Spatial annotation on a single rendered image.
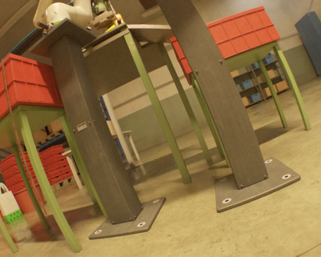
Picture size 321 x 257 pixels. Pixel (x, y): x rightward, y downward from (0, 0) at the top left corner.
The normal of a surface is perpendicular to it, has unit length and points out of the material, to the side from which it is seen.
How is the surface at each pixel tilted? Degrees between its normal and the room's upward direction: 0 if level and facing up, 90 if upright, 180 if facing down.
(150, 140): 90
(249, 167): 90
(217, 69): 90
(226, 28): 90
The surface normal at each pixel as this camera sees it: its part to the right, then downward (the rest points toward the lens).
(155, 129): -0.18, 0.05
